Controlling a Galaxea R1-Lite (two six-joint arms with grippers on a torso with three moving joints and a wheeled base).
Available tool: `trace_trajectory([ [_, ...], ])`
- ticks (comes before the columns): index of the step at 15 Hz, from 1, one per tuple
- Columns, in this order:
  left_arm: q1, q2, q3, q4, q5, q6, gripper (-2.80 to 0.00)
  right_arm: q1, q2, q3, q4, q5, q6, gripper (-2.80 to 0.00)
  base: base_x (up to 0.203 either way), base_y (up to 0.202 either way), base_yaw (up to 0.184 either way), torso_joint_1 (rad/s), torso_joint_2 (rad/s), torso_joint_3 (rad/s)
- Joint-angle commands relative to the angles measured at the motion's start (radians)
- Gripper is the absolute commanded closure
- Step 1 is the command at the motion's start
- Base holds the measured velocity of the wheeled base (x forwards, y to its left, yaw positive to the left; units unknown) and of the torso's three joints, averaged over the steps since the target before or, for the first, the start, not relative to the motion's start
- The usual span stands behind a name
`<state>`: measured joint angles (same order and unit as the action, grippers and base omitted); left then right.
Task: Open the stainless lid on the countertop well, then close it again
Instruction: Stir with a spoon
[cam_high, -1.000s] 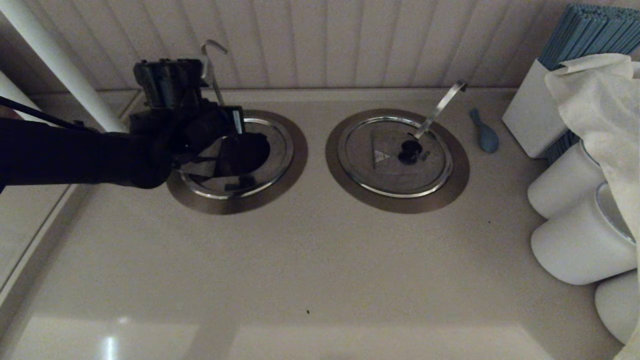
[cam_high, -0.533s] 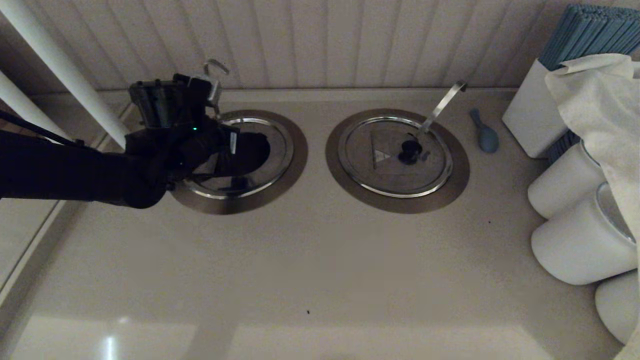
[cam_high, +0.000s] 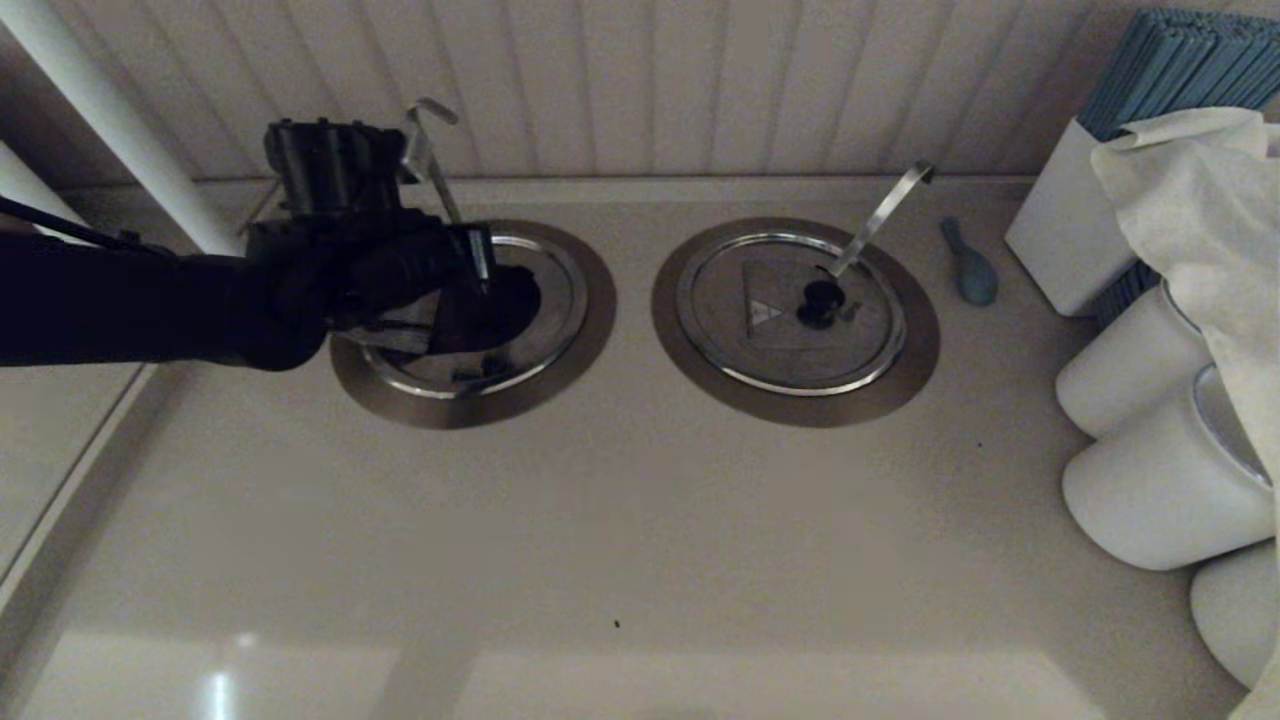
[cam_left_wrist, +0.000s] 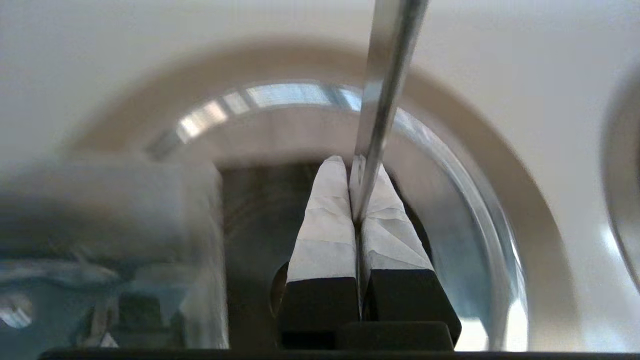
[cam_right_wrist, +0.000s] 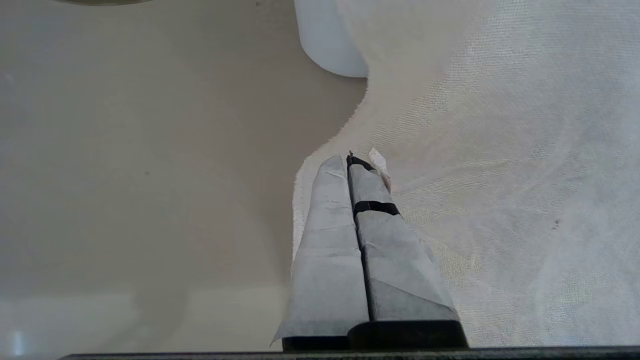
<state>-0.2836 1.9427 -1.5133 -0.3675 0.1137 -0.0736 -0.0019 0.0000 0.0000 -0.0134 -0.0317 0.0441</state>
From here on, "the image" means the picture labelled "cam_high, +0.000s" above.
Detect steel ladle with hooked handle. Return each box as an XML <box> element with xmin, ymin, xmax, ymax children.
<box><xmin>827</xmin><ymin>162</ymin><xmax>936</xmax><ymax>279</ymax></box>
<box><xmin>403</xmin><ymin>96</ymin><xmax>466</xmax><ymax>229</ymax></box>

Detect steel lid with black knob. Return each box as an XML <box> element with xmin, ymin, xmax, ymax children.
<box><xmin>360</xmin><ymin>232</ymin><xmax>592</xmax><ymax>401</ymax></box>
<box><xmin>675</xmin><ymin>231</ymin><xmax>909</xmax><ymax>397</ymax></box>

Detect blue plastic spoon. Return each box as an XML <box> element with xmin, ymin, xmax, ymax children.
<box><xmin>938</xmin><ymin>216</ymin><xmax>999</xmax><ymax>308</ymax></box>

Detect white metal pole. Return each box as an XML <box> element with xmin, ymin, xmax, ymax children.
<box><xmin>0</xmin><ymin>140</ymin><xmax>76</xmax><ymax>236</ymax></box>
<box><xmin>0</xmin><ymin>0</ymin><xmax>246</xmax><ymax>256</ymax></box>

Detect white rectangular holder box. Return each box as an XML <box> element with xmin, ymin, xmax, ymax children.
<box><xmin>1004</xmin><ymin>117</ymin><xmax>1163</xmax><ymax>319</ymax></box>

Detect blue stick bundle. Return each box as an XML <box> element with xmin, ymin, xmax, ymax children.
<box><xmin>1077</xmin><ymin>8</ymin><xmax>1280</xmax><ymax>143</ymax></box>
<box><xmin>1090</xmin><ymin>262</ymin><xmax>1163</xmax><ymax>329</ymax></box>

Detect white cylindrical container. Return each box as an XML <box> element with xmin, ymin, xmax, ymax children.
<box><xmin>1062</xmin><ymin>363</ymin><xmax>1278</xmax><ymax>571</ymax></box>
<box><xmin>1056</xmin><ymin>280</ymin><xmax>1215</xmax><ymax>439</ymax></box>
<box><xmin>1189</xmin><ymin>538</ymin><xmax>1280</xmax><ymax>689</ymax></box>

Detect white woven cloth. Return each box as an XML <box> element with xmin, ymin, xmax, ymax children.
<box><xmin>1090</xmin><ymin>106</ymin><xmax>1280</xmax><ymax>720</ymax></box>

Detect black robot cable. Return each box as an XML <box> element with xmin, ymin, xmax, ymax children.
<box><xmin>0</xmin><ymin>195</ymin><xmax>176</xmax><ymax>256</ymax></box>

